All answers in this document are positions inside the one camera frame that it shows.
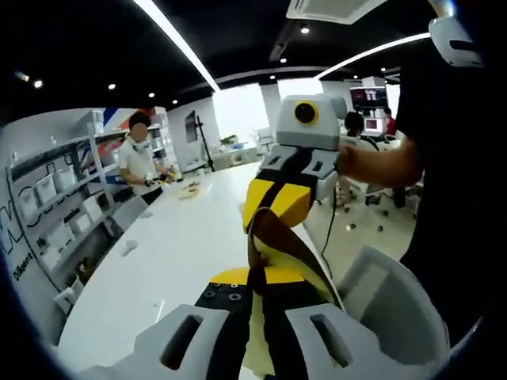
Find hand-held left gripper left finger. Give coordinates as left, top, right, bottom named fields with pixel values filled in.
left=133, top=267, right=255, bottom=380

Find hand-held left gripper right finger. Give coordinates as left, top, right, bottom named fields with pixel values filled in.
left=261, top=267, right=388, bottom=380

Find yellow garment with grey blue sleeves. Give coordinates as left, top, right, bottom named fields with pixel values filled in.
left=241, top=205, right=346, bottom=380

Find pale wooden pieces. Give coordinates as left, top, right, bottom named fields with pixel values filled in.
left=176, top=180, right=204, bottom=202

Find black monitor on tripod stand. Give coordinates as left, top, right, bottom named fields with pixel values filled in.
left=185, top=109, right=217, bottom=172

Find long ceiling light strip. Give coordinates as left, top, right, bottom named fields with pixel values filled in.
left=318, top=32, right=433, bottom=80
left=132, top=0, right=219, bottom=93

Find grey mesh office chair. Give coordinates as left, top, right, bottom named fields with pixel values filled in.
left=336, top=244, right=452, bottom=352

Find ceiling air conditioner unit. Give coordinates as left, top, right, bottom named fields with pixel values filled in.
left=284, top=0, right=388, bottom=25

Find person's dark clothed torso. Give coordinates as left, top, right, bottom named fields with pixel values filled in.
left=395, top=37, right=507, bottom=345

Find grey metal shelf rack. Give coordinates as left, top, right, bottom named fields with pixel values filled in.
left=93, top=106, right=177, bottom=175
left=6, top=130, right=120, bottom=286

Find white worn device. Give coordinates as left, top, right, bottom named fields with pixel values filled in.
left=429, top=0, right=485, bottom=69

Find group of white storage bins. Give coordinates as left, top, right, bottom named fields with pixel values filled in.
left=15, top=164, right=104, bottom=270

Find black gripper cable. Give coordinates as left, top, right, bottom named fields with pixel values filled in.
left=319, top=189, right=338, bottom=274

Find wall display screen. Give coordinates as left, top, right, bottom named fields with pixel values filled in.
left=350, top=85, right=387, bottom=112

